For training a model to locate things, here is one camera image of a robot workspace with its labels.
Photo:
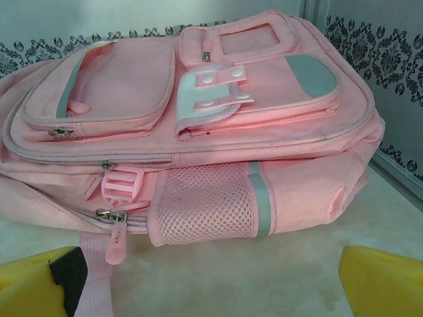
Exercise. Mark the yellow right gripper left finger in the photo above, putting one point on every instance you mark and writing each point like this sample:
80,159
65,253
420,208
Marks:
26,287

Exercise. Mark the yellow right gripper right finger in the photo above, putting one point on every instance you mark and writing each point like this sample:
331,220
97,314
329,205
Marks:
383,287

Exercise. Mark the pink school backpack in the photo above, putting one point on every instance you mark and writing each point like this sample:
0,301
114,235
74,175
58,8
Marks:
198,132

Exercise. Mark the aluminium side rail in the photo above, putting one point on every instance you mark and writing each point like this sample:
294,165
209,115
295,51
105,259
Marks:
396,178

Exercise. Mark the aluminium frame post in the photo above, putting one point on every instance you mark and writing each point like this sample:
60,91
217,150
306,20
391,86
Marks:
310,16

